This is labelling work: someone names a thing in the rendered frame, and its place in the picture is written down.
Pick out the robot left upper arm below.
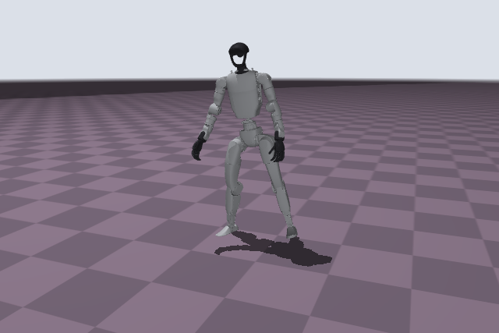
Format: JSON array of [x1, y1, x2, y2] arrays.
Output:
[[256, 73, 277, 112]]

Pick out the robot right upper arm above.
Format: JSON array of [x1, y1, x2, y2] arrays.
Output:
[[209, 76, 227, 115]]

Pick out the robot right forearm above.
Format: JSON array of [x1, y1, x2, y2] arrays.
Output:
[[200, 107, 217, 140]]

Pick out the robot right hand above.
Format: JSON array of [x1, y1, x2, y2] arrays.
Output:
[[192, 131, 206, 161]]

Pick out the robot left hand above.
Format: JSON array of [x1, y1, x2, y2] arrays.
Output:
[[268, 130, 285, 162]]

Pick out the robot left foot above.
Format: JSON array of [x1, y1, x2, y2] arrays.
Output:
[[286, 225, 298, 239]]

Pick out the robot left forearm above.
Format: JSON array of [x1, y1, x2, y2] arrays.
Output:
[[271, 101, 285, 138]]

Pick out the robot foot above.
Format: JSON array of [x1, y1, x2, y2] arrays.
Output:
[[216, 224, 239, 236], [286, 225, 298, 239]]

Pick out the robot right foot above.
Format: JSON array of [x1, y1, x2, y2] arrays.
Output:
[[216, 224, 239, 236]]

